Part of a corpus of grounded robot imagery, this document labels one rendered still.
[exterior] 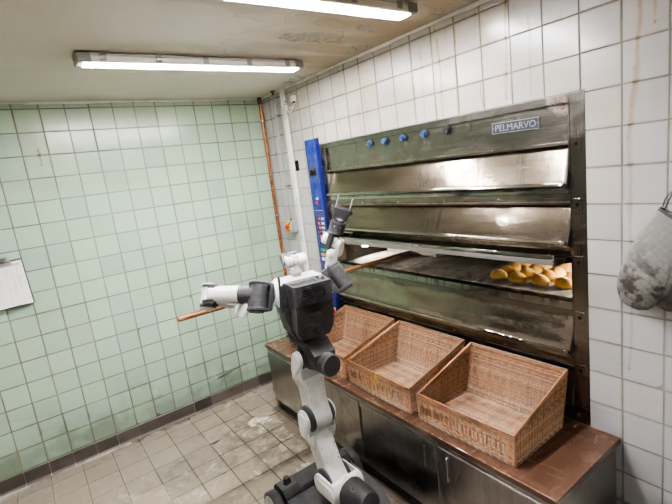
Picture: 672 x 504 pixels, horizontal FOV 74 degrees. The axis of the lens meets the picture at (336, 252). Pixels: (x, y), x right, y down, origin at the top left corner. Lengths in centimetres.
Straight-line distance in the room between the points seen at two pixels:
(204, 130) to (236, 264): 117
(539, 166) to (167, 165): 274
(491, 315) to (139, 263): 262
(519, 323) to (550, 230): 53
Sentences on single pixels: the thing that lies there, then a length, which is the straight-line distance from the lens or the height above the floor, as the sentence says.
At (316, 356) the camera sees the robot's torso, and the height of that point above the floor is 102.
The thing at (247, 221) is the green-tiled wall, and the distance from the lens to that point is 406.
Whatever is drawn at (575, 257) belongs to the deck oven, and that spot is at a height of 139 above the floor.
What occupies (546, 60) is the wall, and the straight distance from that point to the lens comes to 226.
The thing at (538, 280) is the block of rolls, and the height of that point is 121.
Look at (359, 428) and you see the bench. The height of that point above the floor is 33.
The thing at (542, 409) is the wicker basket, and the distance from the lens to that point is 230.
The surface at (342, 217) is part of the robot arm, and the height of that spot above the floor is 165.
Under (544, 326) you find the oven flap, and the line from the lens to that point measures 244.
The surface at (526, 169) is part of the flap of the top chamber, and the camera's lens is 230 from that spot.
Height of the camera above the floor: 192
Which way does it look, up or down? 11 degrees down
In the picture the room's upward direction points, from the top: 7 degrees counter-clockwise
